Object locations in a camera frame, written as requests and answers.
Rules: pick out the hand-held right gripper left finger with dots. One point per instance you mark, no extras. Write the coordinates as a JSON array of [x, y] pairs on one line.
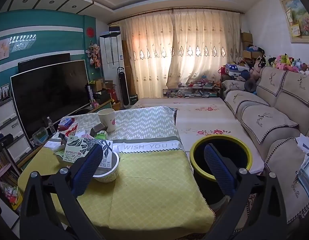
[[88, 167]]

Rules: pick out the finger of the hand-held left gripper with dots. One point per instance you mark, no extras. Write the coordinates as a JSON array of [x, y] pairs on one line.
[[4, 140]]

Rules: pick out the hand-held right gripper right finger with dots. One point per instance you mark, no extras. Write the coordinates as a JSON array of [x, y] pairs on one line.
[[219, 167]]

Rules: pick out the white and green noodle bowl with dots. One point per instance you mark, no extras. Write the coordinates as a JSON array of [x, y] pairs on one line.
[[109, 175]]

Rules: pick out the white box with leaf print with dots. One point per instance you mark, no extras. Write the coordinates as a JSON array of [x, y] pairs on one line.
[[77, 147]]

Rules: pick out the black bin with yellow rim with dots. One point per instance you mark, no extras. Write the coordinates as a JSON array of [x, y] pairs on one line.
[[202, 185]]

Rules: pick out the brown plastic container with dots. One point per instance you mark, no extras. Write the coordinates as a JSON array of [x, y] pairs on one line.
[[97, 130]]

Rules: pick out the red snack packet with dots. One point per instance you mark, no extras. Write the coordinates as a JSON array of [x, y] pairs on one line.
[[72, 130]]

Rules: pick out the white paper cup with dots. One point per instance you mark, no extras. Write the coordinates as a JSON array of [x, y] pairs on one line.
[[108, 122]]

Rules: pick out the white plastic drawer unit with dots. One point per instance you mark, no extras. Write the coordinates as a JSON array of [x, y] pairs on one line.
[[9, 130]]

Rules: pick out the shelf of books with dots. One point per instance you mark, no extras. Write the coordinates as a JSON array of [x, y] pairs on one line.
[[7, 175]]

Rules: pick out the clear plastic bag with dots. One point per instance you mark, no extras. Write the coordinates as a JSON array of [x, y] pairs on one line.
[[40, 136]]

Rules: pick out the row of photo frames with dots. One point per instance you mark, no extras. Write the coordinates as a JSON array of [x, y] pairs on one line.
[[2, 93]]

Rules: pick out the flat red box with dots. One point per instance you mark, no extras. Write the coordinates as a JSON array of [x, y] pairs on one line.
[[64, 127]]

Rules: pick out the clear water bottle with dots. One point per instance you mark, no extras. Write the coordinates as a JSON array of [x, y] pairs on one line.
[[51, 127]]

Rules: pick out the floral mattress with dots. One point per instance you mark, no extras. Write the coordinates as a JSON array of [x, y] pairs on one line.
[[207, 120]]

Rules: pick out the blue book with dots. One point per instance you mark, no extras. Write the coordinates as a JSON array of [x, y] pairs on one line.
[[65, 121]]

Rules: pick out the yellow and green patterned tablecloth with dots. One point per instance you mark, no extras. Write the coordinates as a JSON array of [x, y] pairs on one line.
[[149, 180]]

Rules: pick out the large curved television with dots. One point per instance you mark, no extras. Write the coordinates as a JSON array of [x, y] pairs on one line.
[[49, 95]]

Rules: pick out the dark green appliance box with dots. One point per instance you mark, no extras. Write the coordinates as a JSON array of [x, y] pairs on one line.
[[133, 99]]

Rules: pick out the open cardboard box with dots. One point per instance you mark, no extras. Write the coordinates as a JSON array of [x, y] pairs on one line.
[[102, 83]]

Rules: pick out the beige sofa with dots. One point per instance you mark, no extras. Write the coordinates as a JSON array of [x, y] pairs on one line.
[[282, 110]]

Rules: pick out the black and white tower fan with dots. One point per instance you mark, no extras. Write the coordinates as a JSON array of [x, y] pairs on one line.
[[123, 87]]

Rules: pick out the dark neck pillow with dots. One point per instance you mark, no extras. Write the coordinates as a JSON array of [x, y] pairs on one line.
[[250, 85]]

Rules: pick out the blue and white package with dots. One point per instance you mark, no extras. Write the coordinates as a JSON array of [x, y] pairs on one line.
[[307, 175]]

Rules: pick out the pile of papers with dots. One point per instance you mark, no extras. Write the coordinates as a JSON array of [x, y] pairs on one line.
[[304, 142]]

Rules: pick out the glass coffee table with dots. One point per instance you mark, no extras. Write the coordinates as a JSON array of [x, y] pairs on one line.
[[169, 93]]

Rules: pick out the small black television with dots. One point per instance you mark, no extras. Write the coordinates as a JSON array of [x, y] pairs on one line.
[[44, 60]]

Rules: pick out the hanging artificial flowers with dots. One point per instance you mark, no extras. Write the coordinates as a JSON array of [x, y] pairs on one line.
[[94, 55]]

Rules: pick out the white standing air conditioner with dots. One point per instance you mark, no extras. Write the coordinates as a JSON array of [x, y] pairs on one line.
[[110, 55]]

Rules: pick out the brown cardboard box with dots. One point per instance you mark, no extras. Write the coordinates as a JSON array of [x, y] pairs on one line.
[[247, 37], [252, 55], [247, 45]]

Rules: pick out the pile of plush toys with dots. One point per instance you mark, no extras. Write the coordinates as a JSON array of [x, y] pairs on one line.
[[282, 61]]

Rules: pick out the cream embroidered curtain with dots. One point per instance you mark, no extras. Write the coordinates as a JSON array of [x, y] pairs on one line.
[[204, 42], [147, 55]]

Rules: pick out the red round paper decoration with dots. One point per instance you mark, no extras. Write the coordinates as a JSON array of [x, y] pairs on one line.
[[90, 32]]

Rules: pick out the dark box on air conditioner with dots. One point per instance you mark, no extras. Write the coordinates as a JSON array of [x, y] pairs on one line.
[[114, 29]]

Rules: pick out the brown curtain rod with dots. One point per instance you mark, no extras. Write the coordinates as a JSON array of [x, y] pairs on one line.
[[169, 10]]

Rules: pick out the framed landscape picture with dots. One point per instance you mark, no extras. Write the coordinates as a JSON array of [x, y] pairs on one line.
[[302, 12]]

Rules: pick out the wall poster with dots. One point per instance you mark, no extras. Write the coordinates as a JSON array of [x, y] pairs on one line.
[[0, 50]]

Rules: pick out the mirrored wall decoration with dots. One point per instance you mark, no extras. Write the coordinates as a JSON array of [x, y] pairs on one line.
[[22, 42]]

